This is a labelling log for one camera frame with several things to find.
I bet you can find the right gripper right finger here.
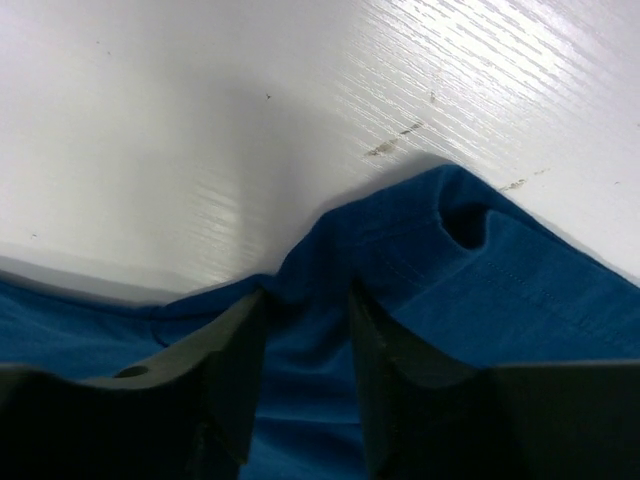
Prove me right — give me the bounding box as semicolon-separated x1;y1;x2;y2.
349;282;639;479

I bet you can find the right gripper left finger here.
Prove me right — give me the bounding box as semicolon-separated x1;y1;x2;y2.
1;291;266;479

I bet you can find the blue printed t-shirt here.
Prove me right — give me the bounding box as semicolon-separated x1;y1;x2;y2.
1;165;639;479

